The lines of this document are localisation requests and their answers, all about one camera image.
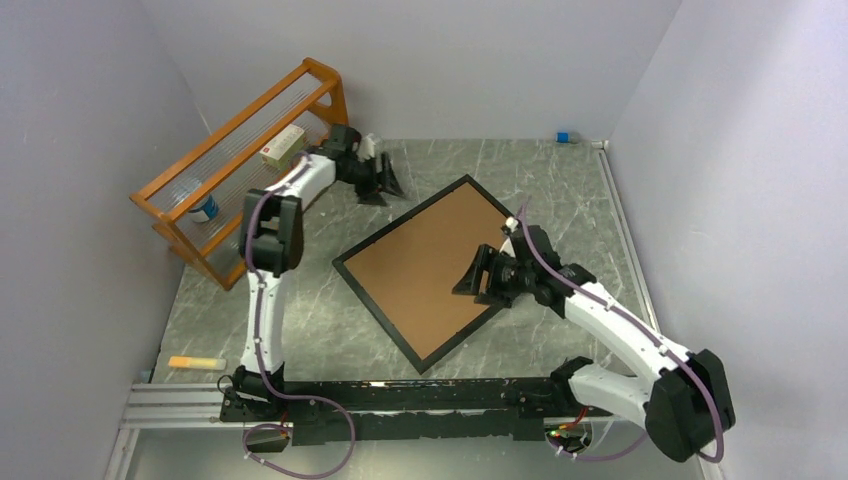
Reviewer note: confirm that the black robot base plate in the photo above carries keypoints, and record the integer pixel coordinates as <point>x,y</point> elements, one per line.
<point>522,408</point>

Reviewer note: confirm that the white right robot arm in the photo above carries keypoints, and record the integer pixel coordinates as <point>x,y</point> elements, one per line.
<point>649,371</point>

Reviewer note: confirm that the black picture frame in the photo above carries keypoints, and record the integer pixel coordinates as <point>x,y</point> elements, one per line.
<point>371,298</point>

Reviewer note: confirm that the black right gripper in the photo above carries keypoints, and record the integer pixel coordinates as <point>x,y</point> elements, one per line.
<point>486,259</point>

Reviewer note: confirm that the blue capped small bottle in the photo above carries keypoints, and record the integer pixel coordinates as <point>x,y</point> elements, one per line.
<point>567,137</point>

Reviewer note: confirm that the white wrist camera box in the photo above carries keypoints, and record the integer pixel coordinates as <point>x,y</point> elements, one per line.
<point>369,147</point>
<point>508,229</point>

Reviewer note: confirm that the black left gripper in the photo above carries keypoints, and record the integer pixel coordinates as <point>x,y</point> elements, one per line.
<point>383,181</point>

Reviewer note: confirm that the blue labelled plastic bottle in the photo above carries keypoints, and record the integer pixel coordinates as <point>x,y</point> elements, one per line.
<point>204,210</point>

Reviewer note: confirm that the orange yellow marker pen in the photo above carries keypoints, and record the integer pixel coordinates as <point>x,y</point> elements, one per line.
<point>197,363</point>

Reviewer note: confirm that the white red medicine box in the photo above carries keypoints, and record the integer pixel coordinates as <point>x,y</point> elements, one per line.
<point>281,149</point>

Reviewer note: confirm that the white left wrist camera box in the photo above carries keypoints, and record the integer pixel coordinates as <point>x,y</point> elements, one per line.
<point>369,147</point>

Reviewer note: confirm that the orange wooden shelf rack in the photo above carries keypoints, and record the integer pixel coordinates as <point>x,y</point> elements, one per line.
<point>228,163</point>

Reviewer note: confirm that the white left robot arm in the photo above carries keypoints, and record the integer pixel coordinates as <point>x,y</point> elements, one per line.
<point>272,242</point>

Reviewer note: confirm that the brown backing board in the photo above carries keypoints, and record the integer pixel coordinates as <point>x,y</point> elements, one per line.
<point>417,265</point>

